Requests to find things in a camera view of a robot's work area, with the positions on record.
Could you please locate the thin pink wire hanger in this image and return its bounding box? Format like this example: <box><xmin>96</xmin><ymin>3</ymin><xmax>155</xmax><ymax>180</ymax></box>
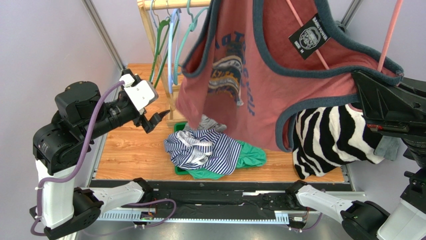
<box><xmin>286</xmin><ymin>0</ymin><xmax>404</xmax><ymax>72</ymax></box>

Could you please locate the zebra print blanket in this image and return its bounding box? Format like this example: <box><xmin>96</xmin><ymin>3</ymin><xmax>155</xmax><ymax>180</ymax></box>
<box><xmin>292</xmin><ymin>102</ymin><xmax>400</xmax><ymax>180</ymax></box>

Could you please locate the light blue plastic hanger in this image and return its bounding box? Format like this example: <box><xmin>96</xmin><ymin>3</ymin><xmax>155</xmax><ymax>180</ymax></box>
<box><xmin>167</xmin><ymin>8</ymin><xmax>182</xmax><ymax>94</ymax></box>

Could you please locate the maroon printed tank top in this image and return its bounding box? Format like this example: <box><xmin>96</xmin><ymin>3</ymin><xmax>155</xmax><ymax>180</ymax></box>
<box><xmin>175</xmin><ymin>0</ymin><xmax>404</xmax><ymax>152</ymax></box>

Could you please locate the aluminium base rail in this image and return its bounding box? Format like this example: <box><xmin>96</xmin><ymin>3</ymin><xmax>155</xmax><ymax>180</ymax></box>
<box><xmin>74</xmin><ymin>179</ymin><xmax>367</xmax><ymax>240</ymax></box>

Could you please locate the grey tank top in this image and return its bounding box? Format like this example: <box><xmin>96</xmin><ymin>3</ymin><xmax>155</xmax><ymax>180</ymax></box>
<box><xmin>183</xmin><ymin>114</ymin><xmax>227</xmax><ymax>132</ymax></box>

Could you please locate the blue striped tank top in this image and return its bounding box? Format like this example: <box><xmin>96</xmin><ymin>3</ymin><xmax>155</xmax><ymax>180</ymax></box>
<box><xmin>163</xmin><ymin>129</ymin><xmax>242</xmax><ymax>175</ymax></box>

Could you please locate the thin blue wire hanger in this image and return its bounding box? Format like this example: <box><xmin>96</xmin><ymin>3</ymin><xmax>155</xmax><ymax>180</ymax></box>
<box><xmin>149</xmin><ymin>0</ymin><xmax>172</xmax><ymax>84</ymax></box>

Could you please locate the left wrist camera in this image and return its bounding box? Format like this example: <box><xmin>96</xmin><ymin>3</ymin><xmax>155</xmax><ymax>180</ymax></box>
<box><xmin>119</xmin><ymin>73</ymin><xmax>159</xmax><ymax>115</ymax></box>

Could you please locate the green tank top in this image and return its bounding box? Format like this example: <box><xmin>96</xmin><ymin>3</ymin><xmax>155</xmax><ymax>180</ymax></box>
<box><xmin>186</xmin><ymin>140</ymin><xmax>267</xmax><ymax>180</ymax></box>

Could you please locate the green velvet hanger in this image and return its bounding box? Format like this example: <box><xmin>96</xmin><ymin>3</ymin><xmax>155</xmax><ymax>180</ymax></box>
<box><xmin>149</xmin><ymin>0</ymin><xmax>181</xmax><ymax>90</ymax></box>

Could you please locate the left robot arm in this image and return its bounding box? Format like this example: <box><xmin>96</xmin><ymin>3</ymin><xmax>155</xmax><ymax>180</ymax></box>
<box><xmin>29</xmin><ymin>69</ymin><xmax>168</xmax><ymax>240</ymax></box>

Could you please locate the wooden clothes rack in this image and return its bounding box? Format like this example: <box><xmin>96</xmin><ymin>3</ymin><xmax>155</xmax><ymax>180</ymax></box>
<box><xmin>137</xmin><ymin>0</ymin><xmax>210</xmax><ymax>128</ymax></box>

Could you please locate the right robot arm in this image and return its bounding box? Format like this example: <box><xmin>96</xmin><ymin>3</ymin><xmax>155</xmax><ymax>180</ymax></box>
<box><xmin>285</xmin><ymin>71</ymin><xmax>426</xmax><ymax>240</ymax></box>

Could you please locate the teal plastic hanger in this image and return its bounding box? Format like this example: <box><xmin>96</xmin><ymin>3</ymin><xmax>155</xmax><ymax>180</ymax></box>
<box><xmin>171</xmin><ymin>0</ymin><xmax>208</xmax><ymax>86</ymax></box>

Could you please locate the green plastic tray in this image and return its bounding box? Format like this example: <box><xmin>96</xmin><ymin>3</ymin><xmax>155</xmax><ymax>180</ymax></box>
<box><xmin>173</xmin><ymin>121</ymin><xmax>261</xmax><ymax>176</ymax></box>

